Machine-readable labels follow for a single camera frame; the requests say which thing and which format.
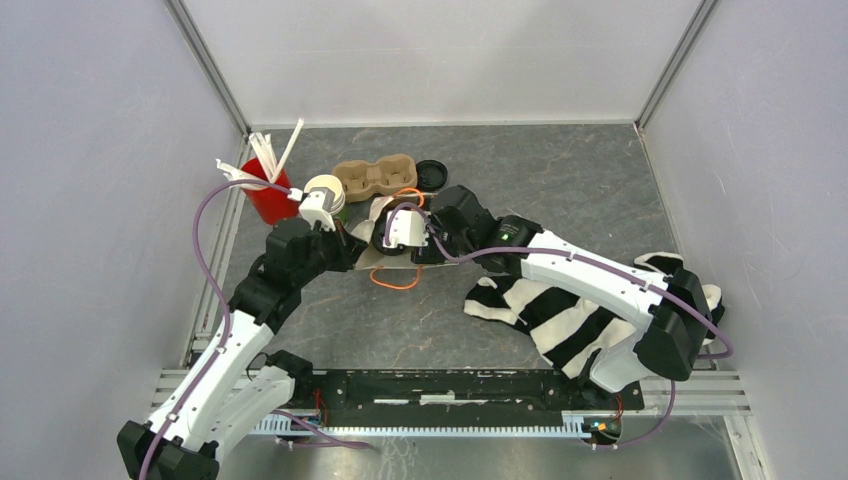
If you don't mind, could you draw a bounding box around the stack of paper cups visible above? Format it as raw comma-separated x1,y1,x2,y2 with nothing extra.
305,174,348,224

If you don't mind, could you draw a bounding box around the brown cardboard cup carrier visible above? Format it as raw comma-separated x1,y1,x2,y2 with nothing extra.
332,154,418,203

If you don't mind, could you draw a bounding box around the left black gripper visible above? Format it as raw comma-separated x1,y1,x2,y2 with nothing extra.
293,216,368,286

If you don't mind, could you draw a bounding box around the white wrapped straws bundle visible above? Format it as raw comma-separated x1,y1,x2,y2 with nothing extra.
216,118,305,191

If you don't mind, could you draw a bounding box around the black coffee lid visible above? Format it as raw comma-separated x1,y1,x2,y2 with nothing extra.
371,226,406,257

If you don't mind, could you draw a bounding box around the brown paper bag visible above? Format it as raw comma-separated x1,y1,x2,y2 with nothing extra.
353,187,442,291

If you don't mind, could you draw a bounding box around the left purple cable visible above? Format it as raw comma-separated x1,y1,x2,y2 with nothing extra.
137,178,372,480

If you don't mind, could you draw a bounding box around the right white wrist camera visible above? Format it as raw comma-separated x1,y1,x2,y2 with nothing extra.
385,209,429,248

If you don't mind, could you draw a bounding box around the red plastic cup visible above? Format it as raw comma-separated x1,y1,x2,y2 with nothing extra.
241,157,299,225

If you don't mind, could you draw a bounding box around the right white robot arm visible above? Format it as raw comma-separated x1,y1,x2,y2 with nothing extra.
386,186,723,408

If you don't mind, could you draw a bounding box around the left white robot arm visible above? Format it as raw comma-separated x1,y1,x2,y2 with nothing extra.
117,218,368,479

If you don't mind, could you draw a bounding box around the stack of black lids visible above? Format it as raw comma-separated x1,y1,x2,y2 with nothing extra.
415,159,449,192

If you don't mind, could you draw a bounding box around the black white striped cloth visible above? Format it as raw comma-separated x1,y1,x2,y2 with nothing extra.
462,251,726,380

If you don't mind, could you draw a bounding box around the aluminium frame rail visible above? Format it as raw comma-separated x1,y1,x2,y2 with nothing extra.
153,370,768,479

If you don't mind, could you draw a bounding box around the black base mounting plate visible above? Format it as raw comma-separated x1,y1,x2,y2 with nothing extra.
282,369,645,428

